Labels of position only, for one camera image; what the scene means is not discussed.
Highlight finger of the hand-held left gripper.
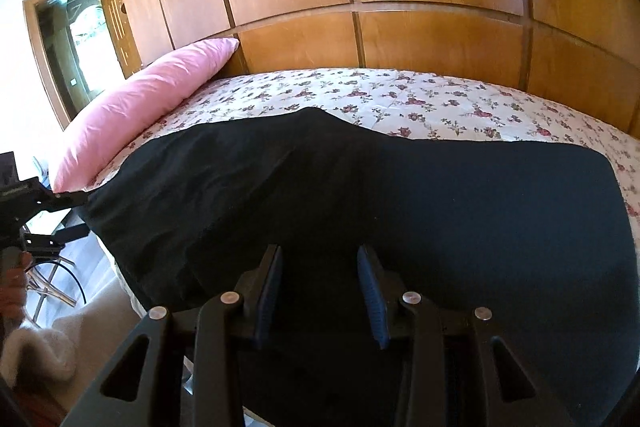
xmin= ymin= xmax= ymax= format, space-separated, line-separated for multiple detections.
xmin=40 ymin=189 xmax=92 ymax=214
xmin=24 ymin=227 xmax=92 ymax=254

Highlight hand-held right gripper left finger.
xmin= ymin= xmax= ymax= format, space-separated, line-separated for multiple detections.
xmin=59 ymin=244 xmax=284 ymax=427

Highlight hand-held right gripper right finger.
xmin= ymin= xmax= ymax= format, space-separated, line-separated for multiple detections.
xmin=356 ymin=244 xmax=588 ymax=427

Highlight black pants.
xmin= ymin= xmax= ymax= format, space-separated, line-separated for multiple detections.
xmin=82 ymin=107 xmax=640 ymax=427

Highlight person's left hand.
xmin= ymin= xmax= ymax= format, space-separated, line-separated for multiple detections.
xmin=10 ymin=252 xmax=33 ymax=323

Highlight metal chair legs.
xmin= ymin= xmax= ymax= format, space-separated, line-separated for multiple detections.
xmin=22 ymin=254 xmax=80 ymax=309

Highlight white fluffy cloth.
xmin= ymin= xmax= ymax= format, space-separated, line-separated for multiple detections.
xmin=0 ymin=306 xmax=85 ymax=389

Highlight pink pillow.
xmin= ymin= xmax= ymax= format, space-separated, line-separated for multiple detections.
xmin=51 ymin=38 xmax=240 ymax=194

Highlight floral bedspread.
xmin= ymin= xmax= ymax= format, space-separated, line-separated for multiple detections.
xmin=90 ymin=67 xmax=640 ymax=308

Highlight black cable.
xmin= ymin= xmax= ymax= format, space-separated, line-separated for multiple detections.
xmin=30 ymin=254 xmax=90 ymax=308

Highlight wooden window frame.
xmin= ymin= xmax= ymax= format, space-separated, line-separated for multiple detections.
xmin=22 ymin=0 xmax=138 ymax=132

